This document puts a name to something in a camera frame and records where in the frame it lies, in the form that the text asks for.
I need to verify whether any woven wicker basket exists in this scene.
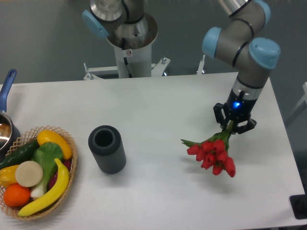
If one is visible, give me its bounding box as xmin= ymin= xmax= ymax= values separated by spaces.
xmin=0 ymin=126 xmax=77 ymax=221

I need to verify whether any dark green cucumber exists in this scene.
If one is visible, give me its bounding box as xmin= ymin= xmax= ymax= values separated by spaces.
xmin=0 ymin=139 xmax=39 ymax=170

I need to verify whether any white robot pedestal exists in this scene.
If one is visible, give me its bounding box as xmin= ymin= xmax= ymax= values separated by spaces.
xmin=83 ymin=44 xmax=171 ymax=80

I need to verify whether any white furniture leg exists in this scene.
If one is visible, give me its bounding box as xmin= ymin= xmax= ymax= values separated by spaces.
xmin=284 ymin=82 xmax=307 ymax=127

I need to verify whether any beige round disc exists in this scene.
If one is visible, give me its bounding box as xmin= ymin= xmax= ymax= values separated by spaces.
xmin=15 ymin=161 xmax=43 ymax=187

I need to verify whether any blue handled saucepan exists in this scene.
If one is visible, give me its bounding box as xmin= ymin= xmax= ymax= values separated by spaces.
xmin=0 ymin=69 xmax=20 ymax=162

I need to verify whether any dark red vegetable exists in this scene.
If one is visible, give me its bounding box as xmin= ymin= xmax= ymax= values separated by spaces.
xmin=48 ymin=160 xmax=71 ymax=190

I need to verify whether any dark grey ribbed vase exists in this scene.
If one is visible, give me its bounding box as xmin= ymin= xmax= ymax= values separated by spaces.
xmin=88 ymin=125 xmax=126 ymax=174

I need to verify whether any orange fruit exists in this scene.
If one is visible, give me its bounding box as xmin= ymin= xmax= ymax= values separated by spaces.
xmin=3 ymin=184 xmax=30 ymax=207

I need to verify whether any black device at edge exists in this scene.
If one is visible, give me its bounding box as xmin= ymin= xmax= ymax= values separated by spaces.
xmin=289 ymin=194 xmax=307 ymax=219

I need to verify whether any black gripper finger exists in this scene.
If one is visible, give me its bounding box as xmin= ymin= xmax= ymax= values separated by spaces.
xmin=213 ymin=103 xmax=230 ymax=131
xmin=233 ymin=118 xmax=257 ymax=134

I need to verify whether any green bok choy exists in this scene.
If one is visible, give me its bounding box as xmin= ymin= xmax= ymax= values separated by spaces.
xmin=31 ymin=142 xmax=63 ymax=199

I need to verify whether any yellow banana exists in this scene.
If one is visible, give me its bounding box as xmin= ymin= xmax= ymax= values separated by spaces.
xmin=18 ymin=158 xmax=70 ymax=217

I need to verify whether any yellow bell pepper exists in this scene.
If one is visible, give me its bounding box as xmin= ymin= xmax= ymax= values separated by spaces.
xmin=0 ymin=165 xmax=19 ymax=187

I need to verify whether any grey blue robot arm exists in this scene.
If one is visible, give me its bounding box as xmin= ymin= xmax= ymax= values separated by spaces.
xmin=82 ymin=0 xmax=281 ymax=134

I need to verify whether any yellow squash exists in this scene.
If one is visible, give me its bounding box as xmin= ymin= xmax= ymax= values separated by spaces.
xmin=37 ymin=129 xmax=72 ymax=160

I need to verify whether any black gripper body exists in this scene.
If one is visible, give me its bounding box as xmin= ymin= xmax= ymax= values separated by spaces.
xmin=224 ymin=80 xmax=263 ymax=123

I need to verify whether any red tulip bouquet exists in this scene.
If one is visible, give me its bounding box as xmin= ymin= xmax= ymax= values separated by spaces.
xmin=181 ymin=121 xmax=236 ymax=177

